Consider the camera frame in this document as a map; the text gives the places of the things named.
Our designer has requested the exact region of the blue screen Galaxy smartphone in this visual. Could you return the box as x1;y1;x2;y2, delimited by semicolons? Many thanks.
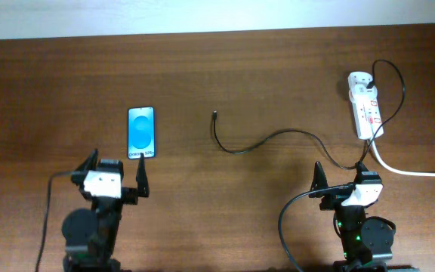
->
127;107;156;159

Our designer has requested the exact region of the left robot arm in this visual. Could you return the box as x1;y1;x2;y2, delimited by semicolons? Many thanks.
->
61;150;150;271

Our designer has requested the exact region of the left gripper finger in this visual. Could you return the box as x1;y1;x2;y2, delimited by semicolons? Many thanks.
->
136;154;150;198
74;149;99;175

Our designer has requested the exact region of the white power strip cord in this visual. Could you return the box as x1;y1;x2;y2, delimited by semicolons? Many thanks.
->
369;124;435;180

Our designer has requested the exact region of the black USB charging cable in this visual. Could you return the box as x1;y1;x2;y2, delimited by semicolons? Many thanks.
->
211;59;406;171

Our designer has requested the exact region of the white USB charger plug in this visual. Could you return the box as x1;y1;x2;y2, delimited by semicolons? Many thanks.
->
349;81;378;103

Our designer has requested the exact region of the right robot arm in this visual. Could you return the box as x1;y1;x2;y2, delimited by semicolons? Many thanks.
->
310;162;396;271

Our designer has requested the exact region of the white power strip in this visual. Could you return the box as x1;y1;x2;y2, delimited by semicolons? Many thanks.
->
347;72;384;140

